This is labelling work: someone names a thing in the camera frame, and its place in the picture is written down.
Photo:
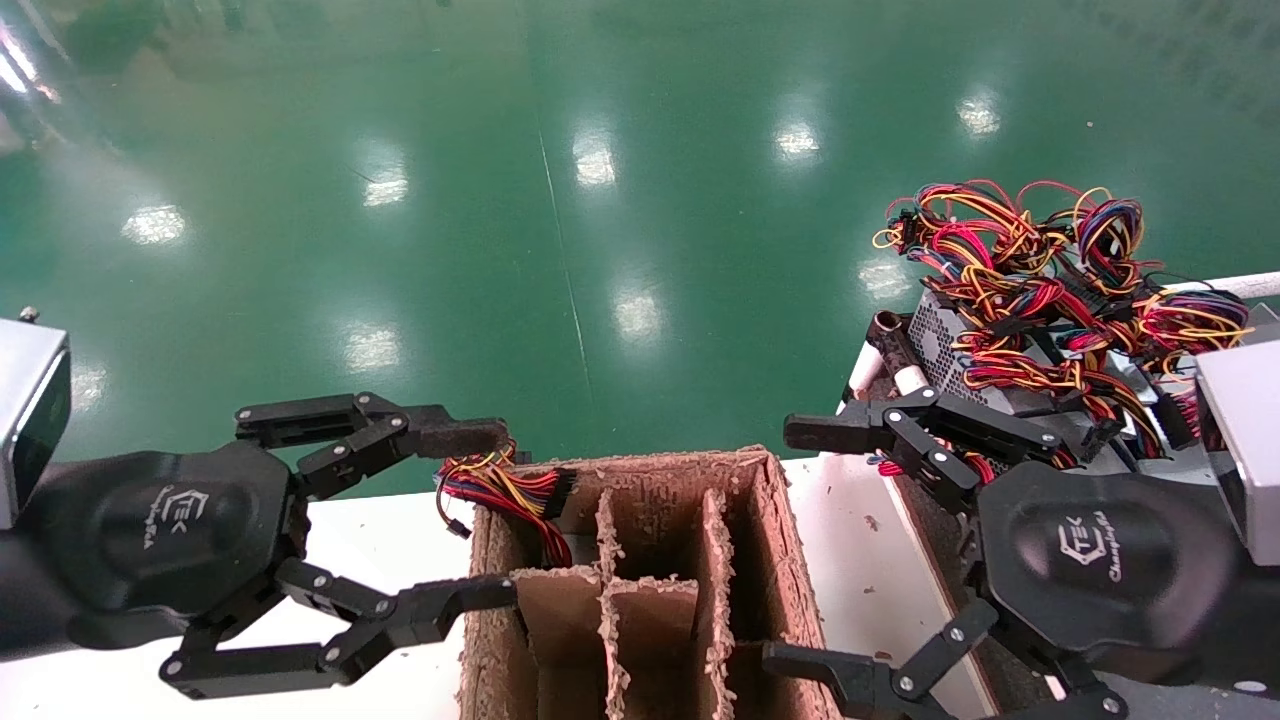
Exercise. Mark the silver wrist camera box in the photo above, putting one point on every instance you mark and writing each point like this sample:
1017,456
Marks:
25,420
1245,450

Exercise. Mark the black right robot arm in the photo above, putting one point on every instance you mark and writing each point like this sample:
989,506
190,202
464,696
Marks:
1262,620

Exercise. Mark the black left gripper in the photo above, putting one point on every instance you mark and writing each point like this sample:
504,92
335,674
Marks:
170,540

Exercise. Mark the grey perforated power supply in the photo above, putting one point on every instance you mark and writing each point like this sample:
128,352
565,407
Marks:
940,345

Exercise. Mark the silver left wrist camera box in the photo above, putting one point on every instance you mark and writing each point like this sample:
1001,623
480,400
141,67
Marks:
25,420

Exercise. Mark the black pipe joint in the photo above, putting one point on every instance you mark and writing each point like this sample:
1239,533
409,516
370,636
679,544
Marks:
888,335

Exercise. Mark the plain grey metal power supply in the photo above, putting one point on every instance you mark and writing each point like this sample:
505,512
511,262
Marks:
1265,325

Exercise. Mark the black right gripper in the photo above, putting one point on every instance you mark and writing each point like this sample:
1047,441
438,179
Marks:
1100,560

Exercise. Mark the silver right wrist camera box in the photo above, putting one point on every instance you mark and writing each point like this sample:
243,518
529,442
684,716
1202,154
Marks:
1245,450

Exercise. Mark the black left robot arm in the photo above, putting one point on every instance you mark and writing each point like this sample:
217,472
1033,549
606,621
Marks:
25,600

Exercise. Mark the brown cardboard box with dividers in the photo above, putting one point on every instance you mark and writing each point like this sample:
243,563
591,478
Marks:
650,520

